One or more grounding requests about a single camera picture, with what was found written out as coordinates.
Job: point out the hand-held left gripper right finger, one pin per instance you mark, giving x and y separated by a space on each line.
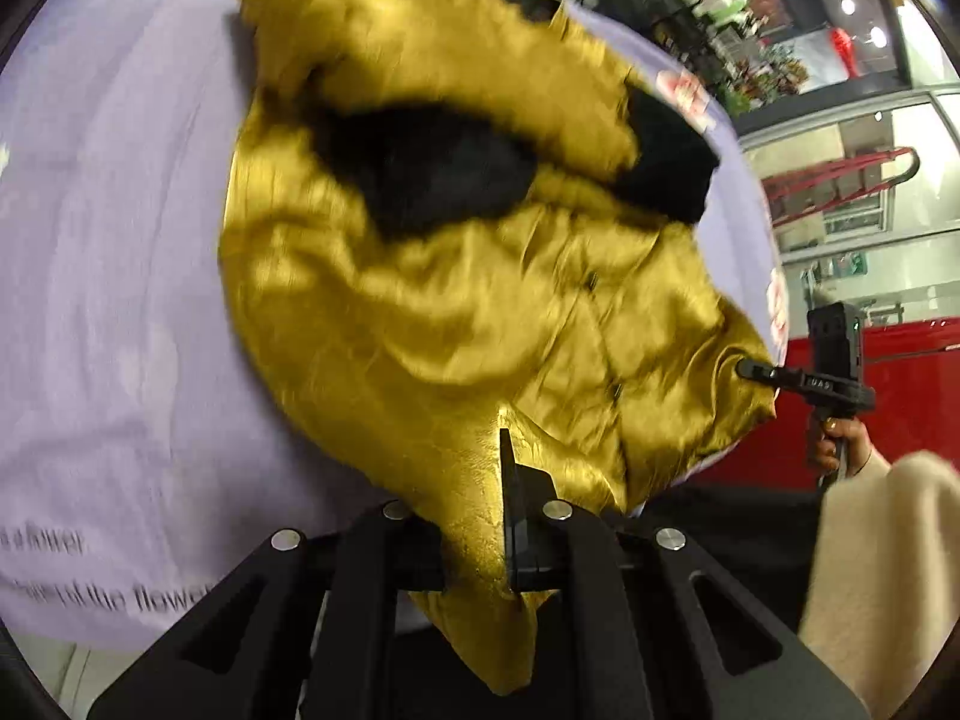
525 525

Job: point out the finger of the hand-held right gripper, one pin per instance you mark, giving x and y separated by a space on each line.
769 373

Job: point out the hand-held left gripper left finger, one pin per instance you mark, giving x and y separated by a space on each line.
352 562

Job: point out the gold satin jacket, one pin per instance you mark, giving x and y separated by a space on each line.
450 315

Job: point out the person's right hand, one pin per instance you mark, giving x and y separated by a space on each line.
821 454

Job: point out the red panel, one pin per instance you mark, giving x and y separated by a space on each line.
907 405

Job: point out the red ladder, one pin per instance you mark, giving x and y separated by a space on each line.
832 184

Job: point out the red hanging ornament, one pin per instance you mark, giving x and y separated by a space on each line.
841 51

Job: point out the black metal rack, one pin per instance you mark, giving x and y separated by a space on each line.
660 22

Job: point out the purple floral bed sheet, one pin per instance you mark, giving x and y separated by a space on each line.
112 240

